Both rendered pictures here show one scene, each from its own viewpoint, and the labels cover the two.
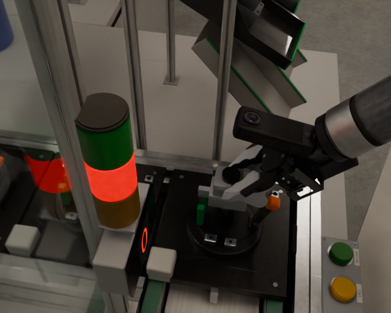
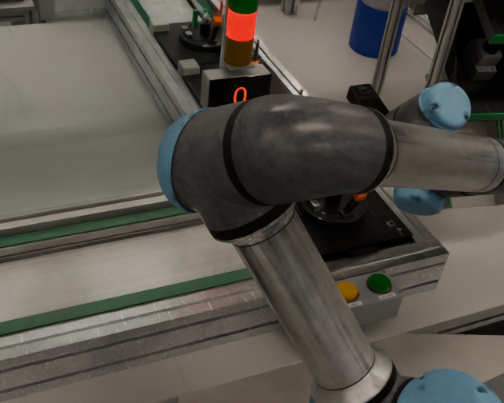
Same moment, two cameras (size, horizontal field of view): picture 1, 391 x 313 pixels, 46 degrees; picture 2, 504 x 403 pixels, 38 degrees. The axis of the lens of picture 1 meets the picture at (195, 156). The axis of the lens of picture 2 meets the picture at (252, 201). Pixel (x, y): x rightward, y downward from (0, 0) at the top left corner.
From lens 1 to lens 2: 99 cm
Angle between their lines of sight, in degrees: 39
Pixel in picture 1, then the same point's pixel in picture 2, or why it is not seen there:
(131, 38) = (386, 37)
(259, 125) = (362, 95)
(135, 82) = (375, 80)
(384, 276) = (412, 363)
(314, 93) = not seen: outside the picture
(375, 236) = (450, 347)
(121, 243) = (222, 74)
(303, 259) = (350, 263)
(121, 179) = (236, 22)
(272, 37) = (483, 100)
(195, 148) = not seen: hidden behind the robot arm
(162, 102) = not seen: hidden behind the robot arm
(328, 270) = (355, 281)
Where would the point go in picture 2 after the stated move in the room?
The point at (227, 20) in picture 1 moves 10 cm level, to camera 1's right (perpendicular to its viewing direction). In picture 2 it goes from (439, 52) to (477, 77)
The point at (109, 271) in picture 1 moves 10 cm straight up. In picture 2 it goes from (205, 81) to (209, 29)
